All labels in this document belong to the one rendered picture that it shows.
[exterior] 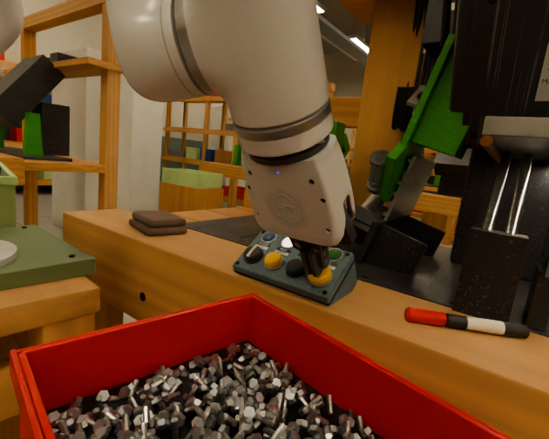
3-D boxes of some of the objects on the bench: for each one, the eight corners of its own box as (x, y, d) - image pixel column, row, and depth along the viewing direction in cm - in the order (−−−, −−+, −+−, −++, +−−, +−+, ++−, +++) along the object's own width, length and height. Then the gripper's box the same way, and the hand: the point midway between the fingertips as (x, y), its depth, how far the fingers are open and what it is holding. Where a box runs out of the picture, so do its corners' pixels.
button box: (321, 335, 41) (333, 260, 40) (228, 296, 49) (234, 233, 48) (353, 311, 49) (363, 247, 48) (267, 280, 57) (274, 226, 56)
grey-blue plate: (545, 334, 40) (578, 215, 38) (525, 327, 41) (554, 212, 39) (540, 310, 48) (566, 210, 46) (523, 305, 49) (548, 207, 47)
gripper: (383, 111, 29) (389, 261, 40) (244, 108, 37) (282, 233, 48) (346, 159, 24) (365, 313, 36) (198, 144, 33) (252, 273, 44)
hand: (315, 256), depth 41 cm, fingers closed
